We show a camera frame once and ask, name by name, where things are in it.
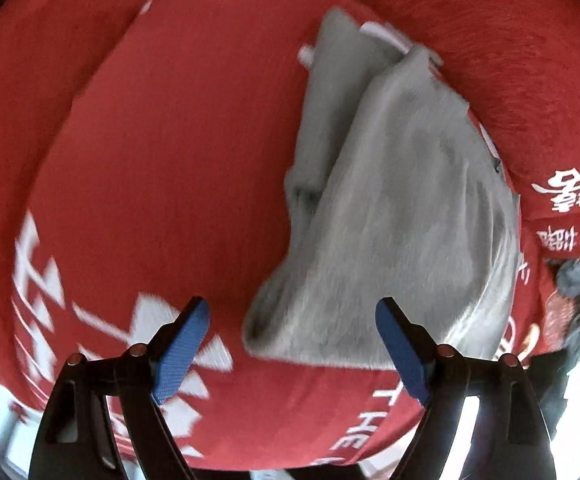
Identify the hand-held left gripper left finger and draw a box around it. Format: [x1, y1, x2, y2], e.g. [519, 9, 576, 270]
[28, 296, 211, 480]

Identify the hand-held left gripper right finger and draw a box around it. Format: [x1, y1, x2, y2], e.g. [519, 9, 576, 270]
[375, 297, 557, 480]

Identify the grey knit sweater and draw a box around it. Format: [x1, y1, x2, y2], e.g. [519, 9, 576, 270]
[242, 7, 524, 372]

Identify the red printed blanket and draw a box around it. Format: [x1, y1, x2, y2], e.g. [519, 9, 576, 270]
[0, 0, 580, 476]

